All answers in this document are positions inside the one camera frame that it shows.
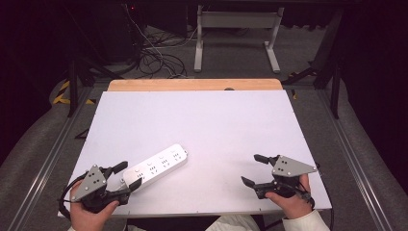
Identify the wooden table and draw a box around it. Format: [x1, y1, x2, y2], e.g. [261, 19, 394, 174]
[107, 78, 284, 92]

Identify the tangle of black floor cables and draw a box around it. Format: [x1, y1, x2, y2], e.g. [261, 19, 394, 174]
[137, 25, 206, 80]

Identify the white power strip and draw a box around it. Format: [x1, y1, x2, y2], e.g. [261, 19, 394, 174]
[122, 143, 190, 193]

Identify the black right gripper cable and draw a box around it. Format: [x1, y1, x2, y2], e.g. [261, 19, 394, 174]
[296, 163, 335, 231]

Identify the black metal stand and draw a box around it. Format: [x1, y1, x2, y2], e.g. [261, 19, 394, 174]
[282, 8, 345, 120]
[62, 6, 126, 118]

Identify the white board on table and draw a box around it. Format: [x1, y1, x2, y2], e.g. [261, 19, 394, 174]
[57, 90, 333, 218]

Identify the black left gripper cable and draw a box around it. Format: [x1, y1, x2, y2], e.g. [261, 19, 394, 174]
[58, 171, 89, 221]

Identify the person's white clothing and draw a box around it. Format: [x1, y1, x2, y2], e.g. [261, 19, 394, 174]
[126, 215, 262, 231]

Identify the person's right hand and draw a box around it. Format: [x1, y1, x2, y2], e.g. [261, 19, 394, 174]
[265, 173, 318, 220]

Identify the dark computer tower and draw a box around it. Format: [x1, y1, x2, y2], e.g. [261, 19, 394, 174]
[102, 2, 145, 64]

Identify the yellow black hazard tape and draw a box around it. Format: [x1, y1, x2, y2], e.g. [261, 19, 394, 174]
[52, 80, 97, 106]

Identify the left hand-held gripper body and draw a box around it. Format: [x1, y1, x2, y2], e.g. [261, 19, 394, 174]
[70, 164, 132, 215]

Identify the white floor cable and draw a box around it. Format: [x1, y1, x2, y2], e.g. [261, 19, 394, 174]
[124, 6, 198, 78]

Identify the person's left hand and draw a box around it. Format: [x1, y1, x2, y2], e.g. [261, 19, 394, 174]
[69, 179, 120, 231]

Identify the aluminium floor rail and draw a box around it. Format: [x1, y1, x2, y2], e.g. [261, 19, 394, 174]
[316, 89, 395, 231]
[6, 86, 94, 231]

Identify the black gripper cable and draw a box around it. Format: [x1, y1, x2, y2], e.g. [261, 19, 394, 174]
[296, 163, 335, 231]
[58, 171, 89, 221]

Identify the white metal desk frame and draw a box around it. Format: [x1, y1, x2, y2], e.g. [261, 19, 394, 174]
[193, 4, 286, 74]

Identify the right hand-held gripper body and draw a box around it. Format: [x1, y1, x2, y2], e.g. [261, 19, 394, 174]
[254, 154, 319, 200]

